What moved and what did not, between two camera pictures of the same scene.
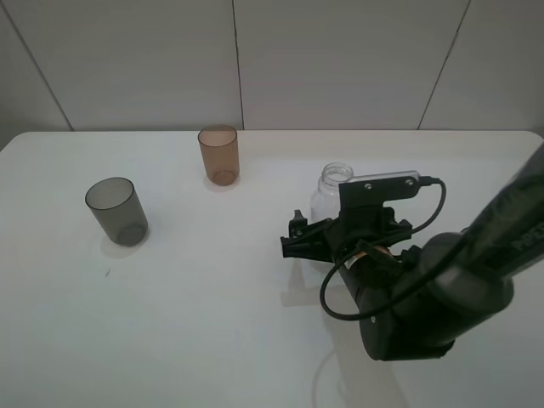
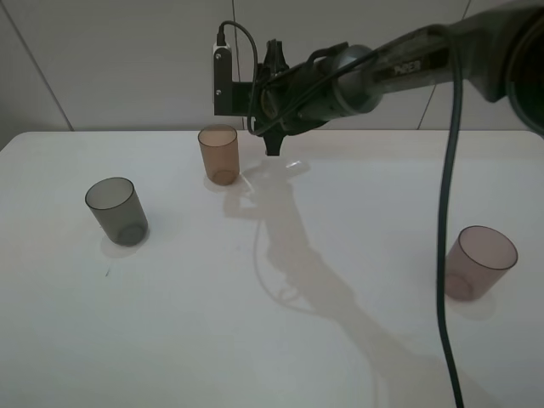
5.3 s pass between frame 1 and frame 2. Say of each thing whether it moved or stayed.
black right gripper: moved
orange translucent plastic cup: stayed
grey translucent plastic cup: stayed
